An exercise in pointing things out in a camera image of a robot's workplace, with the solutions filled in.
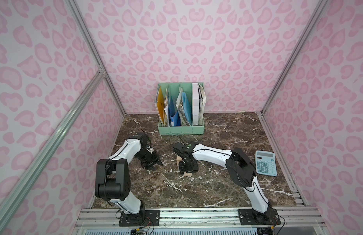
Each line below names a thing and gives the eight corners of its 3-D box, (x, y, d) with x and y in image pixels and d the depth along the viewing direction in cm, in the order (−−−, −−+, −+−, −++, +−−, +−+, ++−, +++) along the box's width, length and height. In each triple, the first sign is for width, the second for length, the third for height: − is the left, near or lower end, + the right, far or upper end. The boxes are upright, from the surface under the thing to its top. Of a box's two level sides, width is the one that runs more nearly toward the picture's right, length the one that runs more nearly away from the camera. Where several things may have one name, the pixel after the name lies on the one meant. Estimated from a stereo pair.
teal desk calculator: (256, 173, 90) (258, 171, 88) (254, 151, 100) (256, 149, 97) (275, 177, 88) (278, 175, 86) (272, 155, 98) (274, 152, 95)
